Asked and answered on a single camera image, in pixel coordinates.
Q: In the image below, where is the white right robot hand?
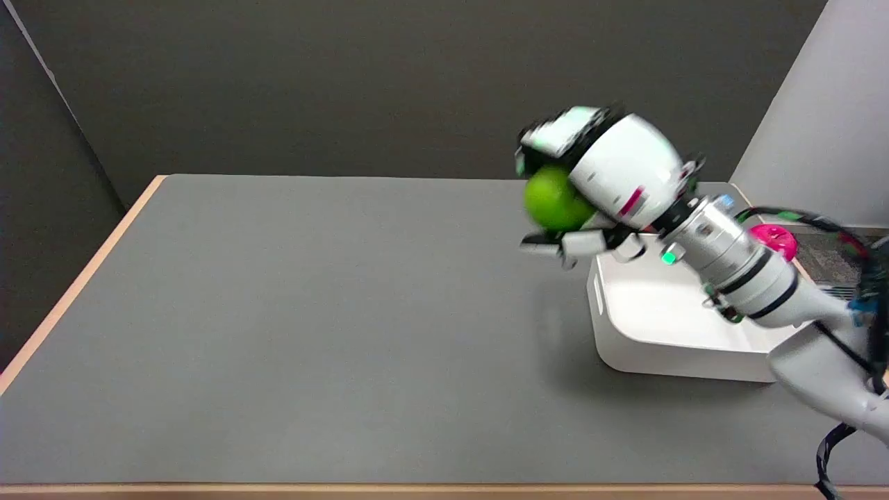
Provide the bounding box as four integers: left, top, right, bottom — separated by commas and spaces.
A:
515, 106, 707, 270

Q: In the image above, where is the green apple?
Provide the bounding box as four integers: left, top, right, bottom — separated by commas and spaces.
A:
523, 165, 597, 232

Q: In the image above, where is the white plastic box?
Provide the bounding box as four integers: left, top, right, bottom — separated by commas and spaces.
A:
587, 233, 810, 384

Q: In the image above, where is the pink round object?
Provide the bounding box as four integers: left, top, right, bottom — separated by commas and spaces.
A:
750, 224, 798, 263

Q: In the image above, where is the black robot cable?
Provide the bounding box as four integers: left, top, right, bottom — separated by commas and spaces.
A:
736, 206, 889, 500

